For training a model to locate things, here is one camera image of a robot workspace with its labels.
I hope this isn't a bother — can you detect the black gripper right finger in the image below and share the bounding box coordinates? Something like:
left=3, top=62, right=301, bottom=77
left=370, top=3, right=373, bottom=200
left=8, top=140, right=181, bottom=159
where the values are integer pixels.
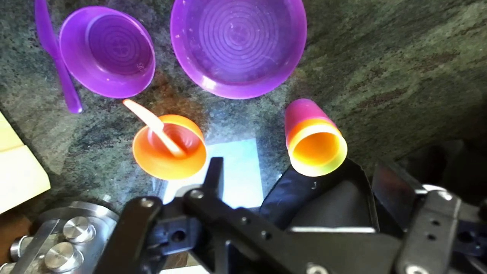
left=373, top=161, right=429, bottom=231

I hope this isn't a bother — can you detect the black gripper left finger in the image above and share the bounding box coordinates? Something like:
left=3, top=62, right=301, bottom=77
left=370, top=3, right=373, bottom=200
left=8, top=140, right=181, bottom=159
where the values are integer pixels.
left=201, top=155, right=227, bottom=197

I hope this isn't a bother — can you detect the green plastic cup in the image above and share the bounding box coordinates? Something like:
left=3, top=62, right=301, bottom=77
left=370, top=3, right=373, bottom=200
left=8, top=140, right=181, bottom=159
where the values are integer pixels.
left=288, top=124, right=350, bottom=178

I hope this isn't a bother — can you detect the orange plastic bowl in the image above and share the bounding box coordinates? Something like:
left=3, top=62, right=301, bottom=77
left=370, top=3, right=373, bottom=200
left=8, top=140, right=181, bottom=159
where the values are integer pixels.
left=131, top=112, right=208, bottom=181

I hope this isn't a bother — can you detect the orange plastic spoon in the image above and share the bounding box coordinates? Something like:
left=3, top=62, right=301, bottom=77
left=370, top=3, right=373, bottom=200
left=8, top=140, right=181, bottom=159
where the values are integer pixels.
left=122, top=97, right=187, bottom=159

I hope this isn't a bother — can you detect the purple plastic cup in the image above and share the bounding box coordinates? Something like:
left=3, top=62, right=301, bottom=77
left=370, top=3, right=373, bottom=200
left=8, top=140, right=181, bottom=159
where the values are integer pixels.
left=283, top=97, right=332, bottom=141

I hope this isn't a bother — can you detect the purple plastic plate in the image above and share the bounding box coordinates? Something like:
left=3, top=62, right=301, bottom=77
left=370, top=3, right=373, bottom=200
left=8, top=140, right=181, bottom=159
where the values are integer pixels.
left=169, top=0, right=309, bottom=100

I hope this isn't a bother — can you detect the metal spice jar rack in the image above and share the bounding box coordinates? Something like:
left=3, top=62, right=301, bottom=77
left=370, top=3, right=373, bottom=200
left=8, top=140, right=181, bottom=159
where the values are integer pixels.
left=0, top=199, right=122, bottom=274

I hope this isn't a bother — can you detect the purple plastic bowl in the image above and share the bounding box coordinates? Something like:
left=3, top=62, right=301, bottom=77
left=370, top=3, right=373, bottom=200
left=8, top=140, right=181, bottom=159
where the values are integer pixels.
left=58, top=4, right=157, bottom=100

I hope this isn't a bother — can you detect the purple plastic spoon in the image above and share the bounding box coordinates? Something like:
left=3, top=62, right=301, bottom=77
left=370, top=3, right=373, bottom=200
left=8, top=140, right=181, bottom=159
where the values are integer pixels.
left=33, top=0, right=84, bottom=115

